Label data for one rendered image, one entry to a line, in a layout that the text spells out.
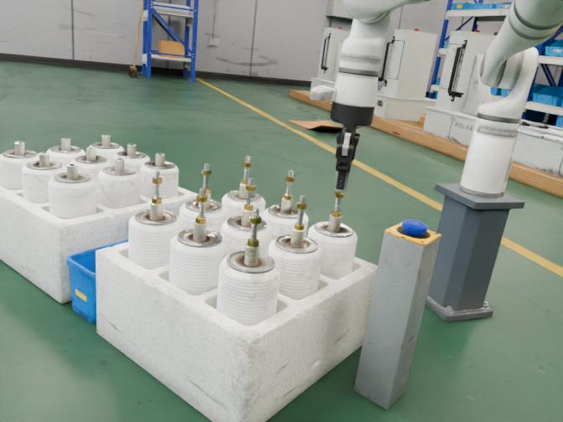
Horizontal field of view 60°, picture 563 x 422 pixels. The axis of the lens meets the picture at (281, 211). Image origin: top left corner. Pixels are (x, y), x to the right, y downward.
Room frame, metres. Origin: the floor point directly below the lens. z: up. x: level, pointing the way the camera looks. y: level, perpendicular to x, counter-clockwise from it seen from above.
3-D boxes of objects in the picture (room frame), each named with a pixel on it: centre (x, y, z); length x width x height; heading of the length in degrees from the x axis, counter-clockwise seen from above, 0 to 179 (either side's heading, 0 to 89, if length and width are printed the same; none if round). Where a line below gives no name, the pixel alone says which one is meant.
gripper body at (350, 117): (0.88, -0.10, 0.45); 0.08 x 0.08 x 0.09
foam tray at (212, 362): (0.85, 0.06, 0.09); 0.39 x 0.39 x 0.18; 53
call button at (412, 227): (0.74, -0.22, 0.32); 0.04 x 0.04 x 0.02
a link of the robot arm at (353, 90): (0.88, -0.09, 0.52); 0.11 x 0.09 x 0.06; 81
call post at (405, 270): (0.74, -0.22, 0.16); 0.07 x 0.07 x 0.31; 53
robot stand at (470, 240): (1.12, -0.46, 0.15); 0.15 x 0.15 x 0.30; 23
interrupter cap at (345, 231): (0.88, -0.10, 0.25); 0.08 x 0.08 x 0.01
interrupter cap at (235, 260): (0.69, 0.04, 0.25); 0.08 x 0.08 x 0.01
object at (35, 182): (1.08, 0.56, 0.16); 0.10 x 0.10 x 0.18
